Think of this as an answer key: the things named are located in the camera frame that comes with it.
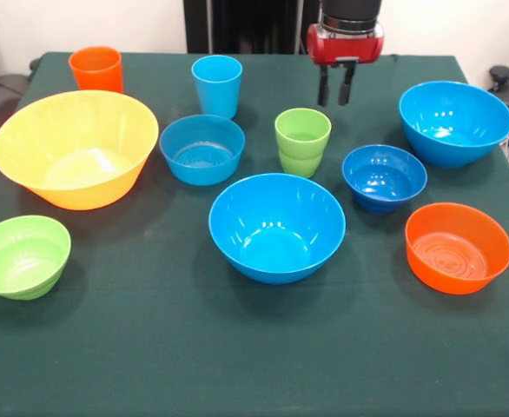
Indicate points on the orange-red cup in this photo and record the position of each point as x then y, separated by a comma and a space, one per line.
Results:
96, 74

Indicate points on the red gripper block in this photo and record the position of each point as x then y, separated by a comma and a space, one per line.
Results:
345, 45

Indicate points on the dark green table cloth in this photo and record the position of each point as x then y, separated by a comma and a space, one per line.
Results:
150, 347

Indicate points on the large light blue bowl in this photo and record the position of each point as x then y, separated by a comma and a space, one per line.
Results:
454, 130
276, 228

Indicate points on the green cup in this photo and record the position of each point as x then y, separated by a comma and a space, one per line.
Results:
302, 152

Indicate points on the large yellow-orange bowl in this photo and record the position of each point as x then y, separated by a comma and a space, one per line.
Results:
74, 152

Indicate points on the green bowl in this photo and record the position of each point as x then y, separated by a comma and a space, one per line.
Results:
22, 260

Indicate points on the orange-red ribbed bowl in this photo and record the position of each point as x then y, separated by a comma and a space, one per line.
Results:
458, 247

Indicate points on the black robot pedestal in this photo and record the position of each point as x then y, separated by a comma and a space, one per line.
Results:
246, 26

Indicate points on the dark blue bowl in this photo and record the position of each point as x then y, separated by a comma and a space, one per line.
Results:
384, 182

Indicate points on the medium blue ribbed bowl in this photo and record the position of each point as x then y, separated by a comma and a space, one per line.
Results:
201, 165

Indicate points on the light blue cup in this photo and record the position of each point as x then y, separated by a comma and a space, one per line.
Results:
216, 95

